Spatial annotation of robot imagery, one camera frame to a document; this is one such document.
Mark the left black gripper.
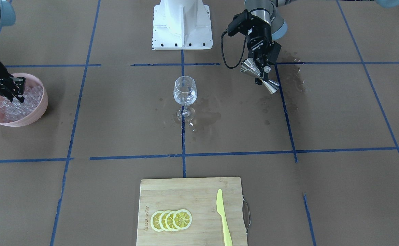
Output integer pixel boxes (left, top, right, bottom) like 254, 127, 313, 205
247, 20, 282, 85

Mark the steel double jigger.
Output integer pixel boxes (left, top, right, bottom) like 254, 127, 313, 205
240, 58, 280, 94

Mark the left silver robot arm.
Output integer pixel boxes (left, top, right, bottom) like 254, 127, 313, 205
226, 0, 292, 90

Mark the clear ice cubes pile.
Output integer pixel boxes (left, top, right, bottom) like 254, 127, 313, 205
0, 85, 43, 123

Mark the clear wine glass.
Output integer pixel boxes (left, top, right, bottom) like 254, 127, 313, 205
173, 76, 198, 122

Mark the pink bowl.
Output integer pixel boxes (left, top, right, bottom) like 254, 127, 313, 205
0, 73, 48, 127

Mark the bamboo cutting board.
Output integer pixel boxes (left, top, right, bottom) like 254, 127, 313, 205
136, 177, 248, 246

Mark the yellow plastic knife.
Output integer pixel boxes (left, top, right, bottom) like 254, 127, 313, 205
215, 189, 233, 246

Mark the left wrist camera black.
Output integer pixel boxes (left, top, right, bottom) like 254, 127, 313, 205
226, 9, 251, 37

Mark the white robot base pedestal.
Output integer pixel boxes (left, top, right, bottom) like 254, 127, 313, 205
152, 0, 213, 50

